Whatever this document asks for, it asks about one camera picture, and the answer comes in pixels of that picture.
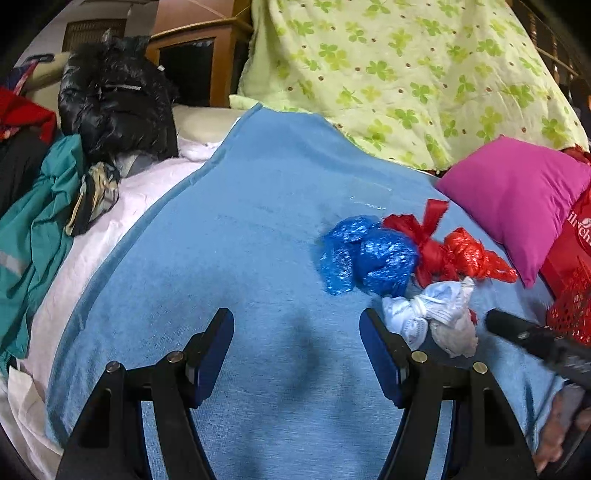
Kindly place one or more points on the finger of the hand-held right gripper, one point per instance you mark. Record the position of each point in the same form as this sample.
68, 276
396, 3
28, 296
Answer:
521, 333

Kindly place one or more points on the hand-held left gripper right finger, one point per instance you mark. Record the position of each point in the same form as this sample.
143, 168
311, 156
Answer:
383, 360

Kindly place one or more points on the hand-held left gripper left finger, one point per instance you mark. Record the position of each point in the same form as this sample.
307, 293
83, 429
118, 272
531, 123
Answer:
217, 350

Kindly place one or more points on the red mesh plastic basket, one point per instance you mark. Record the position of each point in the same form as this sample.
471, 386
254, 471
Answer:
570, 309

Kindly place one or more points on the white knotted plastic bag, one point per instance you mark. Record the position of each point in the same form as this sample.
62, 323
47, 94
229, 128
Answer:
415, 314

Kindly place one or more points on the cream plastic bag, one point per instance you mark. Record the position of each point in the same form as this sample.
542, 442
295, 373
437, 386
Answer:
455, 337

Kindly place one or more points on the blue plastic bag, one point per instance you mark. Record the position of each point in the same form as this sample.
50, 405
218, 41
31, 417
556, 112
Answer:
341, 258
385, 265

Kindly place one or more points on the person's right hand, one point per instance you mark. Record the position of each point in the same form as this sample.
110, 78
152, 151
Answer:
556, 429

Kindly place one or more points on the red plastic bag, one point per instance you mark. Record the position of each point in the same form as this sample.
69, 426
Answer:
471, 256

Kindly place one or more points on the red bag with white print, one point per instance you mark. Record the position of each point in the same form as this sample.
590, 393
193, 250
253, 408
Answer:
572, 249

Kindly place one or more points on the blue blanket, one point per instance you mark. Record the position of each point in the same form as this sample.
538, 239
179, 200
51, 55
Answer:
231, 230

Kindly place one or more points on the magenta pillow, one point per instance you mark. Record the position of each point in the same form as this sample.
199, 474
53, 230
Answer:
508, 198

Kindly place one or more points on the pale pink bed sheet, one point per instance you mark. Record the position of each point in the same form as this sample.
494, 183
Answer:
138, 194

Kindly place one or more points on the patterned scarf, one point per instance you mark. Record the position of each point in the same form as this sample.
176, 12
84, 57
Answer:
92, 198

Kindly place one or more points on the teal garment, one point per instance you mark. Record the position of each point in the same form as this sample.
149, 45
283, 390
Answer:
37, 230

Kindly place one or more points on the beige cushion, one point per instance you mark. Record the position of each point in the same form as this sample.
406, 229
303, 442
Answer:
203, 122

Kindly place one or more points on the black puffer jacket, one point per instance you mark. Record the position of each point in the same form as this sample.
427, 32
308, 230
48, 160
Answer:
115, 106

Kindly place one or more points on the black garment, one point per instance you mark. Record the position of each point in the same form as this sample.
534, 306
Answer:
18, 170

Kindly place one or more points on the dark wooden headboard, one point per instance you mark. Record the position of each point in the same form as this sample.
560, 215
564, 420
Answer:
554, 60

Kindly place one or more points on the green clover print quilt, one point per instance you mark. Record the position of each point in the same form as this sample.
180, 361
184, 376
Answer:
392, 69

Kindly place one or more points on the red garment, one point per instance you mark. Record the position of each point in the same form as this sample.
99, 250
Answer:
23, 115

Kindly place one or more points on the wooden cabinet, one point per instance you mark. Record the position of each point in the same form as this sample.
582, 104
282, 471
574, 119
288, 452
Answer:
194, 18

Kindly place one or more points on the dark lattice door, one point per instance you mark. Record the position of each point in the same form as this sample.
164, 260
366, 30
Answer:
92, 32

